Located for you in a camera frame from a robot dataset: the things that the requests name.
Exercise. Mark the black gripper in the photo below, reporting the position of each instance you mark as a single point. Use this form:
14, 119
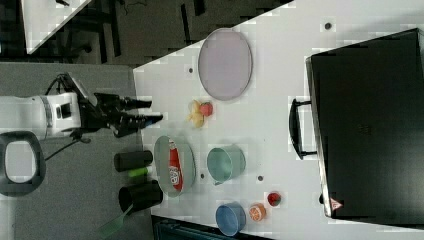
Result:
108, 113

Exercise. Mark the red ketchup bottle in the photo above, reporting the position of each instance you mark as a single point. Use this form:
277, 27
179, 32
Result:
174, 167

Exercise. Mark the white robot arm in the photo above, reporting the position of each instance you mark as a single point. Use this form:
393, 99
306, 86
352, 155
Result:
68, 114

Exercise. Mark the green oval strainer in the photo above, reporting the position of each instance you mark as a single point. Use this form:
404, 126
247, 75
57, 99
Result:
187, 164

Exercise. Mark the black cylinder upper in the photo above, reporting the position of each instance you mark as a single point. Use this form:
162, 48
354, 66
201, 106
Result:
126, 161

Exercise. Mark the green small object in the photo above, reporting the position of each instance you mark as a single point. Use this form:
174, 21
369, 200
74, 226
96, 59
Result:
138, 172

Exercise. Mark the peeled toy banana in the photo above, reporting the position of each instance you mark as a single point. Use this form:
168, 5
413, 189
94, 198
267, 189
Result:
195, 116

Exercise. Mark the red toy strawberry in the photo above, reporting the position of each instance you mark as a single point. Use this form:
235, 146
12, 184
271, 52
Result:
206, 109

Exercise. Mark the green mug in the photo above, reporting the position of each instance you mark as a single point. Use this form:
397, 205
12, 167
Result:
225, 163

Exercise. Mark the purple round plate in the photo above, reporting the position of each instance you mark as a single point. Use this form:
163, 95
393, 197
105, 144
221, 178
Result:
225, 64

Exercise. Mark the blue cup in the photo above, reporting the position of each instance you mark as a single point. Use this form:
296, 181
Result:
230, 218

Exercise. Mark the orange slice toy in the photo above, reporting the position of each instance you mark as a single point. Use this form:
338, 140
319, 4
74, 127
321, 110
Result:
257, 212

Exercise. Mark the small red toy fruit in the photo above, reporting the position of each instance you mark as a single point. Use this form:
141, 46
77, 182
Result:
274, 199

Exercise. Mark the black toaster oven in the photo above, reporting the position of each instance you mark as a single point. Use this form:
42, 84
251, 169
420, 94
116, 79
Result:
367, 110

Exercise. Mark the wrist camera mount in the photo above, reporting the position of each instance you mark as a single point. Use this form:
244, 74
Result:
74, 85

